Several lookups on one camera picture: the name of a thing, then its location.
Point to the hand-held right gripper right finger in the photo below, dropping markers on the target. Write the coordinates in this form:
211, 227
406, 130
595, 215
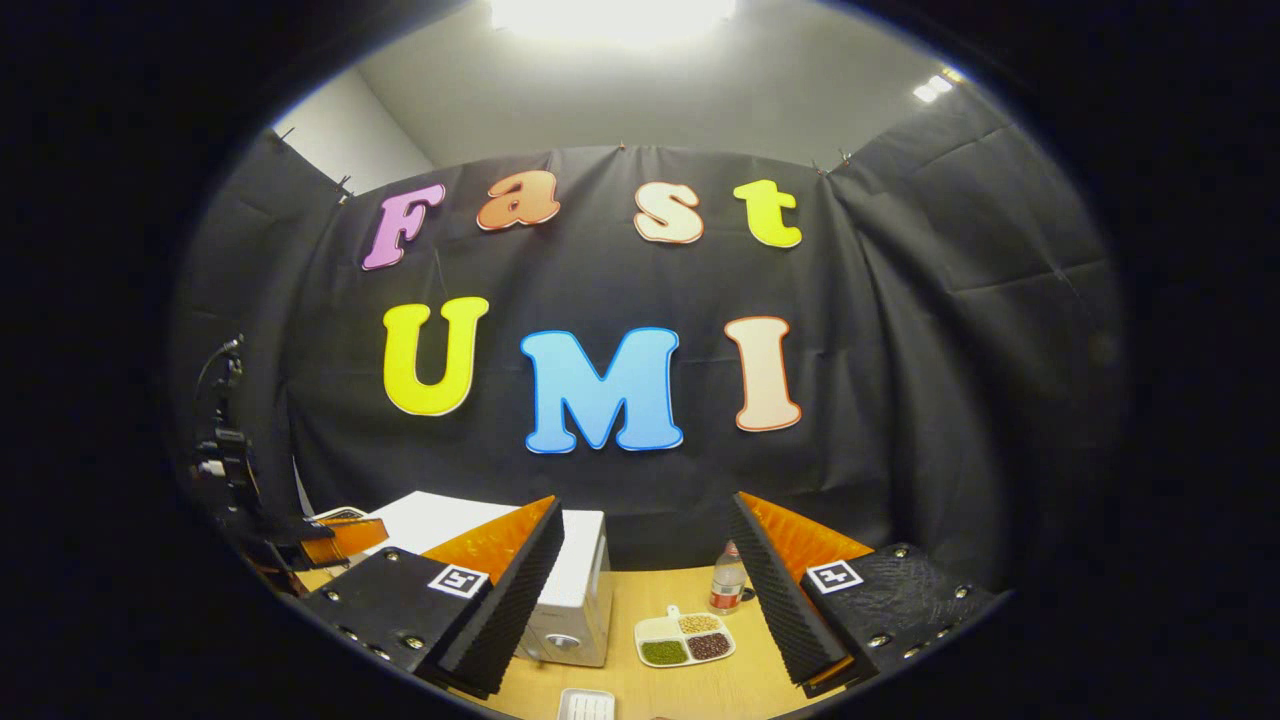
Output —
775, 600

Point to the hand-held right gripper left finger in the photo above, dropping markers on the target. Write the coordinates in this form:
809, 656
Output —
510, 600

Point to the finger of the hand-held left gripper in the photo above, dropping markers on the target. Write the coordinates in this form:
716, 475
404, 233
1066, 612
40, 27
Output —
345, 538

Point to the white microwave oven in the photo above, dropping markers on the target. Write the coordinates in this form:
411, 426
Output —
575, 600

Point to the clear plastic water bottle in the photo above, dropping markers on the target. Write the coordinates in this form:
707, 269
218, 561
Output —
727, 585

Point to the divided plate of beans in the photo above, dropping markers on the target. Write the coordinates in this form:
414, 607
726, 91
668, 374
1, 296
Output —
685, 640

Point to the black backdrop cloth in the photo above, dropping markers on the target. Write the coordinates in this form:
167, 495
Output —
330, 440

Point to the white rectangular tray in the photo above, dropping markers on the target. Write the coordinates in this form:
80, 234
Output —
587, 705

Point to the ceiling light panel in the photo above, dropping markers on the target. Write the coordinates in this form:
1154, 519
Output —
610, 18
935, 87

